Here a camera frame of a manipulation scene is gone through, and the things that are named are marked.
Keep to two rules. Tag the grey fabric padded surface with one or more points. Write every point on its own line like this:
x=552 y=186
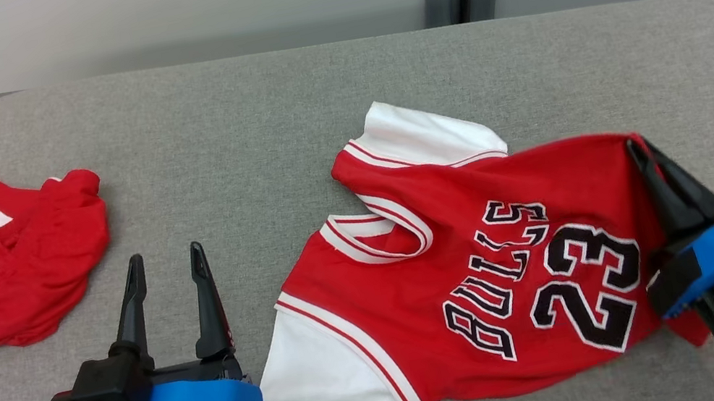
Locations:
x=240 y=118

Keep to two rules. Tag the red Bulls shorts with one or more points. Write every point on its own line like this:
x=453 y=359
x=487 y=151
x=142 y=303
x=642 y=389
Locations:
x=9 y=269

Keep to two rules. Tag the red Bulls 23 jersey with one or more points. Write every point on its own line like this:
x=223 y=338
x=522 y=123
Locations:
x=474 y=282

